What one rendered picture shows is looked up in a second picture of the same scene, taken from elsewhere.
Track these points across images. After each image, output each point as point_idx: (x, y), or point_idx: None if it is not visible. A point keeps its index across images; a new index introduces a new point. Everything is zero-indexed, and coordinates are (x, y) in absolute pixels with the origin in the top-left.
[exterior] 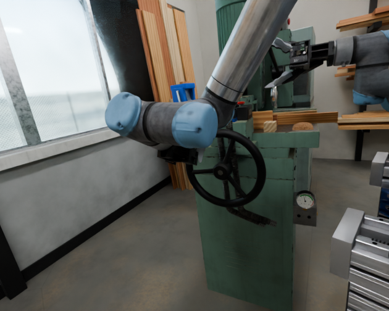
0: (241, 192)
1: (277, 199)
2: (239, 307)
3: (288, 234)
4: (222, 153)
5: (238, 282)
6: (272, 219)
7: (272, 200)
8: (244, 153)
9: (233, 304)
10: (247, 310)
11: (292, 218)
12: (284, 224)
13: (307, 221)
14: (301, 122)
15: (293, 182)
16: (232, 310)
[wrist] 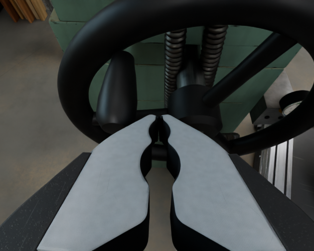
0: (225, 147)
1: (239, 94)
2: (156, 176)
3: (232, 126)
4: (180, 50)
5: (154, 160)
6: (234, 133)
7: (230, 96)
8: (244, 42)
9: (149, 175)
10: (164, 176)
11: (248, 112)
12: (234, 118)
13: (274, 121)
14: None
15: (282, 71)
16: (150, 181)
